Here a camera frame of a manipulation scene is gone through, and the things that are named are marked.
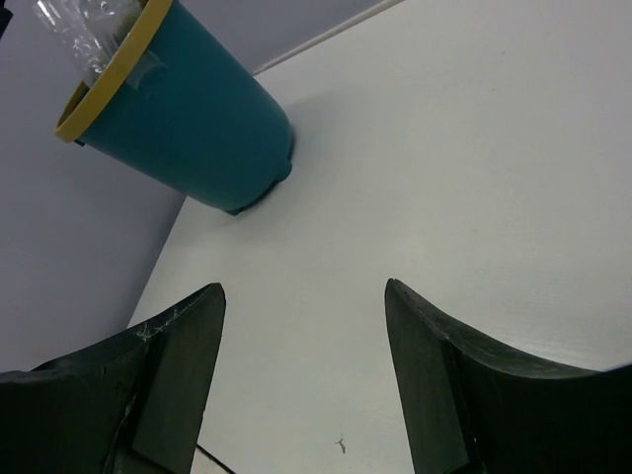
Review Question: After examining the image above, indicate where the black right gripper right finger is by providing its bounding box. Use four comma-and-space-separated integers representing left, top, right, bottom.
384, 279, 631, 473

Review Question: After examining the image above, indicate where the clear bottle white cap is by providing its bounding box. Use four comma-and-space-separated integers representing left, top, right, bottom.
33, 0, 146, 87

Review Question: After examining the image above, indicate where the teal bin yellow rim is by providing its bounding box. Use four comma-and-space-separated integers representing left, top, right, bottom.
55, 1, 294, 214

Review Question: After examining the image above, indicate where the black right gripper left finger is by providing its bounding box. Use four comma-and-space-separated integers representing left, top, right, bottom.
1, 283, 226, 473

